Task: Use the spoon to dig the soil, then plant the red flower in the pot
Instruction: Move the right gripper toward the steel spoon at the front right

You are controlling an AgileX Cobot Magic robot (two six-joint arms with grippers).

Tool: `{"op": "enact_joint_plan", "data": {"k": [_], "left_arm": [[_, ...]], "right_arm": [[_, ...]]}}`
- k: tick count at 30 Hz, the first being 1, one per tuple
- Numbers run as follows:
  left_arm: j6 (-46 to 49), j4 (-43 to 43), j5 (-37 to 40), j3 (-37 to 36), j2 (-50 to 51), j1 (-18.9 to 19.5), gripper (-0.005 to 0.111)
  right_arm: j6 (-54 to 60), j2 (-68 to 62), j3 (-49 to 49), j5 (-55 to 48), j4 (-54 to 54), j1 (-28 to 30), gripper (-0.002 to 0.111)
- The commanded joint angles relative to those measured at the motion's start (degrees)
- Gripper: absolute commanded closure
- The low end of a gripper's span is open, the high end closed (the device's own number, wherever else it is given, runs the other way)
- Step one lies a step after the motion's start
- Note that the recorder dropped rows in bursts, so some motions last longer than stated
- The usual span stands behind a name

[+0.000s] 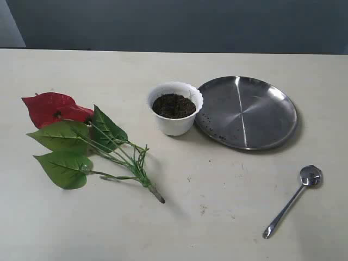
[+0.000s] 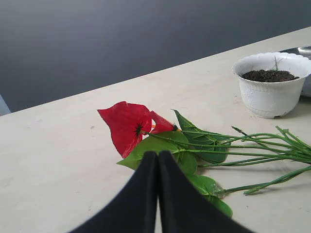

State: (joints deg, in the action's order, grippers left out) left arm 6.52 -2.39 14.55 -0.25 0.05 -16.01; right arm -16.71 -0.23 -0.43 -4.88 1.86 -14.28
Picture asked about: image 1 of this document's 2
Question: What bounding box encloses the small metal spoon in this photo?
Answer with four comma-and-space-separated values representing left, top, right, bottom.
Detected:
262, 165, 322, 239

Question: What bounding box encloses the artificial red flower plant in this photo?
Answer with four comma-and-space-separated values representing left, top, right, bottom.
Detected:
21, 92, 165, 203

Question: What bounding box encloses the round stainless steel plate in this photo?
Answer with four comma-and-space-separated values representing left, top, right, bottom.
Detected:
195, 76, 298, 151

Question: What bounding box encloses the white plastic flower pot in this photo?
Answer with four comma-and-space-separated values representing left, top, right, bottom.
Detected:
147, 82, 203, 136

